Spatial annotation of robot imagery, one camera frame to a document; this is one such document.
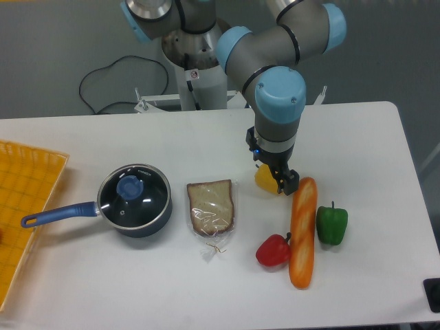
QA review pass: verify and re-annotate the bagged bread slice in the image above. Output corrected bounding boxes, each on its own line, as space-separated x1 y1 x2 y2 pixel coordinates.
186 179 238 263

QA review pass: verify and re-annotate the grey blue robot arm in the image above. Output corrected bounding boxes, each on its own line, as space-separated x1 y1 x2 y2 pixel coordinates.
120 1 347 195

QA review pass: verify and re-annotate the dark blue saucepan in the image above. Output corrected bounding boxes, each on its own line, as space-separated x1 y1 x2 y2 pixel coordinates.
20 163 173 239

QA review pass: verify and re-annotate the black device at table edge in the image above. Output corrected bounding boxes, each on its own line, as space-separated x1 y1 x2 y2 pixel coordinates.
423 278 440 313

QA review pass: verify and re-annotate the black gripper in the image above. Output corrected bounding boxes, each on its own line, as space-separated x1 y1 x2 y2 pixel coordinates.
245 127 299 195

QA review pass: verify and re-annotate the glass lid blue knob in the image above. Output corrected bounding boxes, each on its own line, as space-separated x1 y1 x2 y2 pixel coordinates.
97 164 172 229

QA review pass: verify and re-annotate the black cable on floor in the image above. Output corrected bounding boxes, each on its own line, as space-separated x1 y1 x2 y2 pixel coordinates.
78 54 170 115

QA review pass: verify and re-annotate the yellow bell pepper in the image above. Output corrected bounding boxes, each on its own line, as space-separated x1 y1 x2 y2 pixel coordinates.
254 164 278 195

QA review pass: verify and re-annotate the orange baguette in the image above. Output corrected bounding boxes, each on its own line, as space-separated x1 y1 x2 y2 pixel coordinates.
289 177 318 289

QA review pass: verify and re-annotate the green bell pepper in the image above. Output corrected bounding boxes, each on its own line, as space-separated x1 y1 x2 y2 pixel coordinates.
316 202 349 246

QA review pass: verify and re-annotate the red bell pepper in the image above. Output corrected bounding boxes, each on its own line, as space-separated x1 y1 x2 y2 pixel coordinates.
255 232 292 267

